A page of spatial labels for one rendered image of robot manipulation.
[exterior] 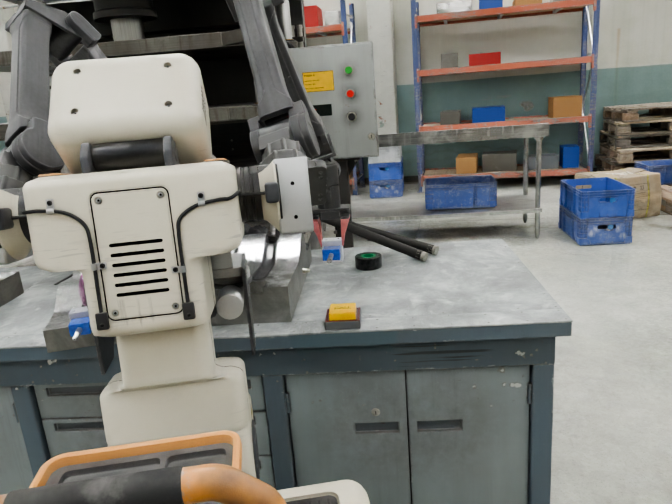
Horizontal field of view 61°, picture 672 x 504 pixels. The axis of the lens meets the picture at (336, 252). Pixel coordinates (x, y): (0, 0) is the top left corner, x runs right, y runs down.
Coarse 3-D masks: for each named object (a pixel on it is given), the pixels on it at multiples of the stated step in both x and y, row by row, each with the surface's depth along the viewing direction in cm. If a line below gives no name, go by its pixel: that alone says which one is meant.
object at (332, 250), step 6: (324, 240) 144; (330, 240) 144; (336, 240) 143; (324, 246) 143; (330, 246) 143; (336, 246) 142; (342, 246) 145; (324, 252) 140; (330, 252) 140; (336, 252) 140; (342, 252) 144; (324, 258) 140; (330, 258) 135; (336, 258) 140; (342, 258) 144
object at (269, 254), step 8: (248, 224) 168; (248, 232) 167; (256, 232) 168; (264, 232) 167; (264, 248) 159; (272, 248) 160; (264, 256) 157; (272, 256) 157; (264, 264) 155; (272, 264) 154; (256, 272) 147; (264, 272) 149
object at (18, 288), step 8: (0, 272) 172; (8, 272) 172; (16, 272) 171; (0, 280) 164; (8, 280) 167; (16, 280) 171; (0, 288) 163; (8, 288) 167; (16, 288) 171; (0, 296) 163; (8, 296) 167; (16, 296) 170; (0, 304) 163
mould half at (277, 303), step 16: (256, 240) 162; (288, 240) 161; (304, 240) 168; (256, 256) 157; (288, 256) 156; (304, 256) 166; (272, 272) 146; (288, 272) 145; (240, 288) 135; (272, 288) 134; (288, 288) 135; (256, 304) 135; (272, 304) 135; (288, 304) 135; (224, 320) 137; (240, 320) 137; (256, 320) 136; (272, 320) 136; (288, 320) 136
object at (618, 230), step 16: (560, 208) 494; (560, 224) 498; (576, 224) 454; (592, 224) 443; (608, 224) 441; (624, 224) 441; (576, 240) 455; (592, 240) 447; (608, 240) 445; (624, 240) 444
